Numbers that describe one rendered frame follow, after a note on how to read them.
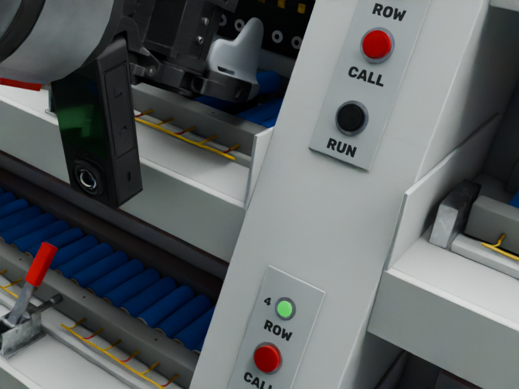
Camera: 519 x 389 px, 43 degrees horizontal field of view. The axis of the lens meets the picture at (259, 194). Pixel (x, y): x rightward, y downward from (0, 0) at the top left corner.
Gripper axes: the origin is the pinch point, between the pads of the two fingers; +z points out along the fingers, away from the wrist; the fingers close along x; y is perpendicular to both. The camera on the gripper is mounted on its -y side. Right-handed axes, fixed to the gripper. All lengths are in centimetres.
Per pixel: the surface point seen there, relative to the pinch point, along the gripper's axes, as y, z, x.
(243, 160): -4.3, -3.8, -4.9
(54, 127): -6.8, -8.1, 8.8
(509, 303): -5.7, -6.6, -24.8
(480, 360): -9.1, -7.6, -24.6
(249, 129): -2.1, -3.5, -4.5
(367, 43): 5.3, -9.3, -12.9
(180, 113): -2.8, -3.7, 1.5
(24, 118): -7.1, -8.0, 12.1
